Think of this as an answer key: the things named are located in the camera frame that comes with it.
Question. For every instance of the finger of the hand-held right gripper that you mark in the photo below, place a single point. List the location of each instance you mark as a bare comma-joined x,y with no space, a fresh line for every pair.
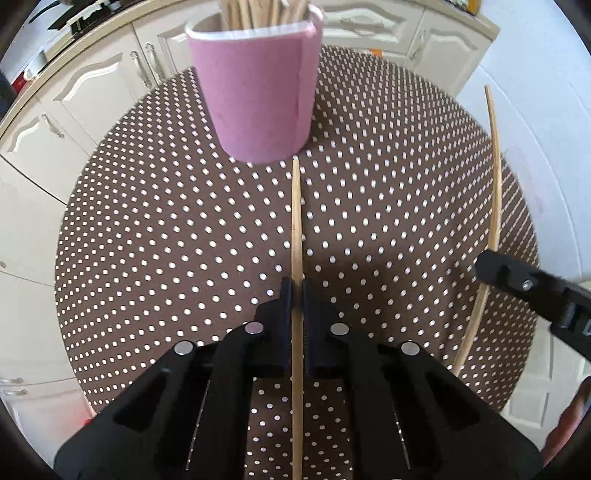
517,281

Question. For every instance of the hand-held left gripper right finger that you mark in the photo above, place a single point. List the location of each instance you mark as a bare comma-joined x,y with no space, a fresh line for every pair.
314,323

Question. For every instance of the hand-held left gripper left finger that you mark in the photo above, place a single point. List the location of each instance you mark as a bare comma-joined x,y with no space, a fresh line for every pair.
281,323

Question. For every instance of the thin wooden chopstick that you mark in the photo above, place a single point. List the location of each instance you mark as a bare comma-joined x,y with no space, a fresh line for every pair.
498,203
297,221

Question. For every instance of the pink cylindrical cup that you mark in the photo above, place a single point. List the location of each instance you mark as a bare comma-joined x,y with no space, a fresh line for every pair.
258,92

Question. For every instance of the bunch of wooden chopsticks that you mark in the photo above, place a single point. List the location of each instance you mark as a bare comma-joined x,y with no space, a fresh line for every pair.
258,14

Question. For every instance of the person's right hand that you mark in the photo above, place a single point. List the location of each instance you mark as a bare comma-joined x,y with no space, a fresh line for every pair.
570,424

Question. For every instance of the round brown polka-dot table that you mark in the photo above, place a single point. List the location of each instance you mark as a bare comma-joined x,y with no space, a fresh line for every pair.
161,230

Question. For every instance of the red plastic stool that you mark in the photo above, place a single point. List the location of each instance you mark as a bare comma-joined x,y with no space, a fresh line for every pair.
87,420

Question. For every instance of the cream cabinet drawer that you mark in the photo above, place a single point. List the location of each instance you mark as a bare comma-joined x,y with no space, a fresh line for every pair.
369,25

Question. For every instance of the red container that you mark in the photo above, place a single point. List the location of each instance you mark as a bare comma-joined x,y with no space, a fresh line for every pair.
18,82

